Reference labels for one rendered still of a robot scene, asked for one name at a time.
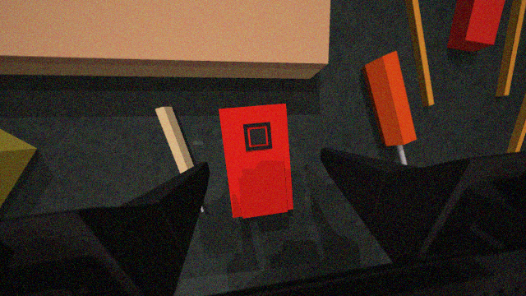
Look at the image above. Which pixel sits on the tan wooden floor panel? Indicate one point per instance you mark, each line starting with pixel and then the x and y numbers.
pixel 167 38

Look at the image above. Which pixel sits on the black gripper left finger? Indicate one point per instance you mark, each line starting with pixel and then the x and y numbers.
pixel 142 243

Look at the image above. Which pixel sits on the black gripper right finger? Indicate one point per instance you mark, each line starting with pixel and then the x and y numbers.
pixel 404 206

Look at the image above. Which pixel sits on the orange thin rod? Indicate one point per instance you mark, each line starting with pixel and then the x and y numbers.
pixel 510 50
pixel 419 48
pixel 519 130

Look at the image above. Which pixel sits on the orange-handled awl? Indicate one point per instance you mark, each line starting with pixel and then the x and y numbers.
pixel 389 102

